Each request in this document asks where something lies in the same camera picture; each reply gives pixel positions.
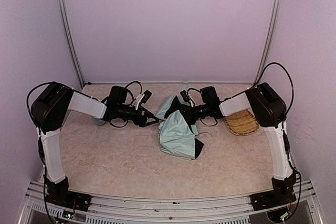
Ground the mint green black umbrella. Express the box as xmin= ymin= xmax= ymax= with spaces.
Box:
xmin=155 ymin=95 xmax=204 ymax=160

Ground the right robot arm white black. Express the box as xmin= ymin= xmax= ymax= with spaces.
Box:
xmin=179 ymin=82 xmax=296 ymax=195

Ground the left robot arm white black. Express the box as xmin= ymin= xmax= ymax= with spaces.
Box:
xmin=28 ymin=82 xmax=159 ymax=197

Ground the white blue enamel pitcher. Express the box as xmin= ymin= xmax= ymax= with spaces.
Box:
xmin=92 ymin=118 xmax=106 ymax=126

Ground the woven bamboo tray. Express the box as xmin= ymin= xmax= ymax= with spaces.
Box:
xmin=224 ymin=110 xmax=260 ymax=136

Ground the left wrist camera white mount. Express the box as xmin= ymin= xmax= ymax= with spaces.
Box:
xmin=132 ymin=90 xmax=152 ymax=110

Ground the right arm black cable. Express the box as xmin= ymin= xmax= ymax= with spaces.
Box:
xmin=256 ymin=62 xmax=295 ymax=104

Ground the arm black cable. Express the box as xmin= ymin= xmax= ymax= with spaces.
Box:
xmin=26 ymin=81 xmax=55 ymax=120
xmin=256 ymin=62 xmax=295 ymax=104

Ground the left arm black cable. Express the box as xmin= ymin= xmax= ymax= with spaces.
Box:
xmin=26 ymin=81 xmax=55 ymax=120

